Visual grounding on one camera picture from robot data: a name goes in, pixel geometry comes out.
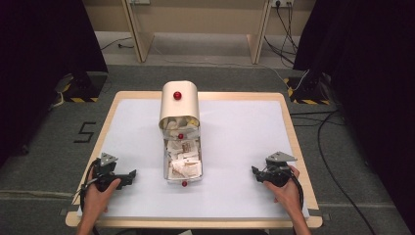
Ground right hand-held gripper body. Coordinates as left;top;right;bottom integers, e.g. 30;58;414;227
259;151;299;188

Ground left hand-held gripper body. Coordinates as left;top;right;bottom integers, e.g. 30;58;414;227
92;152;132;193

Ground person's right hand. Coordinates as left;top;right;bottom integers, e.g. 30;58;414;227
262;164;303;212

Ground person's left hand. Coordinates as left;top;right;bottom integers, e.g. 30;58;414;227
82;177;122;217

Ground white paper sheet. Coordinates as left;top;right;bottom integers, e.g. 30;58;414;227
76;98;310;219

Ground long clear drawer red knob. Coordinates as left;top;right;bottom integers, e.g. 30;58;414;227
162;136;204;188

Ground pile of flat white packets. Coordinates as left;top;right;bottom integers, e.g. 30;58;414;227
165;139;202;180

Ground short clear drawer red knob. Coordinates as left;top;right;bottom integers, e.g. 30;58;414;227
159;116;201;141

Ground pile of crumpled white packets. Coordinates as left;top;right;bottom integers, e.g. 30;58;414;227
161;117;200;130

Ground cream box lid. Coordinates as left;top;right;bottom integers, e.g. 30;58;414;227
158;80;201;131

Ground black stand base striped tape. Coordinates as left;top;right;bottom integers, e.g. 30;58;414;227
63;70;109;104
283;75;331;106

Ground black curtain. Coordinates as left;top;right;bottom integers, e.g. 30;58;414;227
292;0;415;226
0;0;110;165

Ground beige wooden furniture leg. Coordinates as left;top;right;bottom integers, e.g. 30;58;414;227
246;0;274;66
121;0;156;64

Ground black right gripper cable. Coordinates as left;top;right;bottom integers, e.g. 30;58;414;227
289;168;305;211

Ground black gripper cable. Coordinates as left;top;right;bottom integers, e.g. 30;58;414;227
289;168;305;211
71;159;100;213

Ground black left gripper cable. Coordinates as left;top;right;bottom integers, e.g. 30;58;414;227
71;159;100;213

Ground short black floor cable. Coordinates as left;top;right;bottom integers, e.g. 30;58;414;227
99;36;135;52

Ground bundle of black wall cables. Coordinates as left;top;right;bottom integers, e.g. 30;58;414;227
263;2;300;67

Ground white wall socket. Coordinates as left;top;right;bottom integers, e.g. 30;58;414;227
271;0;295;9

